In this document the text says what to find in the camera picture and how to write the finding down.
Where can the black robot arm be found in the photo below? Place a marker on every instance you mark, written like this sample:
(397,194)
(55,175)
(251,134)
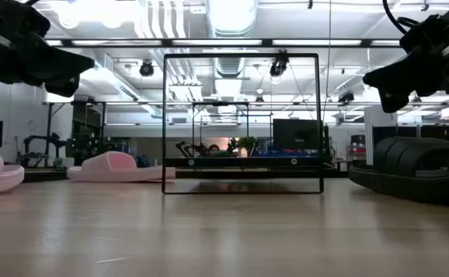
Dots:
(40,138)
(188,148)

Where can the blue table cover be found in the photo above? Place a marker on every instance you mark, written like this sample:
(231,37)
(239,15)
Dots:
(286,153)

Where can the black overhead frame rail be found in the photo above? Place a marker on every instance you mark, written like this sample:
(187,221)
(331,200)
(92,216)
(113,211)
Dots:
(366,43)

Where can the person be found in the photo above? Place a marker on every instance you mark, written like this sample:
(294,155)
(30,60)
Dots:
(213,149)

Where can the black metal frame stand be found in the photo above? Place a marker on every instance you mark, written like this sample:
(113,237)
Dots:
(49,127)

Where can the black partition panels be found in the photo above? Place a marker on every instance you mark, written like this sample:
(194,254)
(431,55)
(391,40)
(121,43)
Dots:
(432,131)

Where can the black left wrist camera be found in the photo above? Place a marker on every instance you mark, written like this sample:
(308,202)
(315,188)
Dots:
(24,17)

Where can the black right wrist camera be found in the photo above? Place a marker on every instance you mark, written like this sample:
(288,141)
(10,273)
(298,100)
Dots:
(420,34)

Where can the small leafy green plant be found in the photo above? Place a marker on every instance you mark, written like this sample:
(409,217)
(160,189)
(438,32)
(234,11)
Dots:
(247,143)

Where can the silver ventilation duct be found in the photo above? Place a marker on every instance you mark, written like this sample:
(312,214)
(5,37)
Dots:
(230,19)

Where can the black ceiling spotlight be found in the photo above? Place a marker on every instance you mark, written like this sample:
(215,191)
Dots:
(277,68)
(146,69)
(346,97)

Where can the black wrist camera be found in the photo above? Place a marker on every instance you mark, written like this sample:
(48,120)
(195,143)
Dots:
(420,34)
(24,17)

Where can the large black monitor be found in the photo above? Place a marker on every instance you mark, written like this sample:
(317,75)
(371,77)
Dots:
(295,134)

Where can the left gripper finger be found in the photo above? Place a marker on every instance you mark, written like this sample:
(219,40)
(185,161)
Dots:
(65,85)
(67,63)

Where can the black metal frame shelf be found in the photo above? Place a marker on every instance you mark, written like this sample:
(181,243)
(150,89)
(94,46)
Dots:
(243,162)

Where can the red and white cart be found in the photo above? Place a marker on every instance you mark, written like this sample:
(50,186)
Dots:
(358,150)

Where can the black ribbed slide sandal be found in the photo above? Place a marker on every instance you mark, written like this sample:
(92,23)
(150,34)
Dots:
(409,184)

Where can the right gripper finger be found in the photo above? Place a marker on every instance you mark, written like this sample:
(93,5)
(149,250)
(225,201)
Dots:
(393,101)
(397,75)

